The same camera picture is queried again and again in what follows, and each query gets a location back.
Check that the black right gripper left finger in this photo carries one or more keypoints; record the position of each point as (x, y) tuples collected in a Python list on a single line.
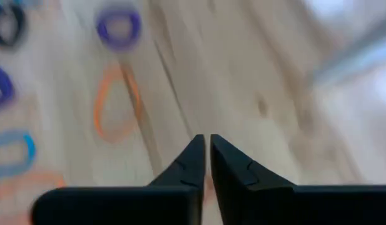
[(133, 206)]

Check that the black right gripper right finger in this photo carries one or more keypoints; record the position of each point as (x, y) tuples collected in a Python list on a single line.
[(274, 206)]

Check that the orange rubber band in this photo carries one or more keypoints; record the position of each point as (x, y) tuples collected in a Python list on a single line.
[(98, 112), (40, 176)]

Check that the blue rubber band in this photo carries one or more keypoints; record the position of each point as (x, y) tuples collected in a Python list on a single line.
[(30, 150)]

